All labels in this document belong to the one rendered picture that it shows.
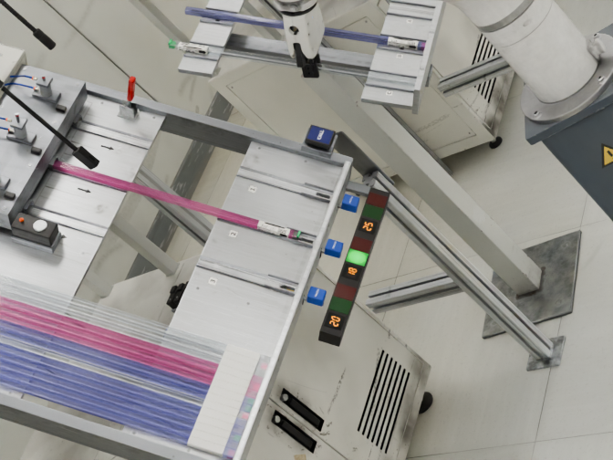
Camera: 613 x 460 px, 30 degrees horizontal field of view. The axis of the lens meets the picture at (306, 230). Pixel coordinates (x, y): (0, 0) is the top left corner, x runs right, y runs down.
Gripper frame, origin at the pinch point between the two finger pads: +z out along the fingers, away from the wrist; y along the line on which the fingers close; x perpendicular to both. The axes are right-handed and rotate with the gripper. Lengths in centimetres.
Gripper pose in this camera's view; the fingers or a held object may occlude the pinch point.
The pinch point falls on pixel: (311, 65)
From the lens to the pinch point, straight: 227.4
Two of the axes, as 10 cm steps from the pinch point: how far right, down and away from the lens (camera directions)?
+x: -9.6, -0.6, 2.9
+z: 1.8, 6.6, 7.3
